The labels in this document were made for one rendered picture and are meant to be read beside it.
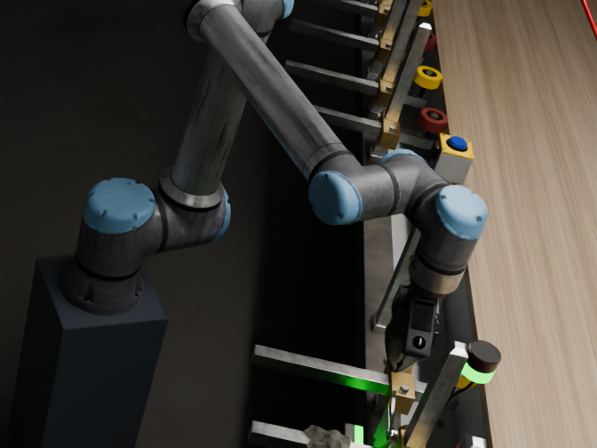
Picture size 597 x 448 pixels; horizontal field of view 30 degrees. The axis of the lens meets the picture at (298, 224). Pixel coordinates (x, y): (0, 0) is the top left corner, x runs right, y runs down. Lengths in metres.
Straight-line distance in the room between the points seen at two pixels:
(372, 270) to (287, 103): 0.93
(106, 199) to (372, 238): 0.76
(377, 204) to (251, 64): 0.36
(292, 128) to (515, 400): 0.74
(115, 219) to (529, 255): 0.97
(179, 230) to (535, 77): 1.45
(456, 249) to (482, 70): 1.67
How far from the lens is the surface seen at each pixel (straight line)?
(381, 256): 2.81
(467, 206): 1.82
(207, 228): 2.55
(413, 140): 3.09
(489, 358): 1.95
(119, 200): 2.45
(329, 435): 2.04
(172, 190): 2.49
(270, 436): 2.03
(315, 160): 1.84
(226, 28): 2.04
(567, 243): 2.78
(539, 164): 3.06
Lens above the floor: 2.31
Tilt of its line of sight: 35 degrees down
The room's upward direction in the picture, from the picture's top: 18 degrees clockwise
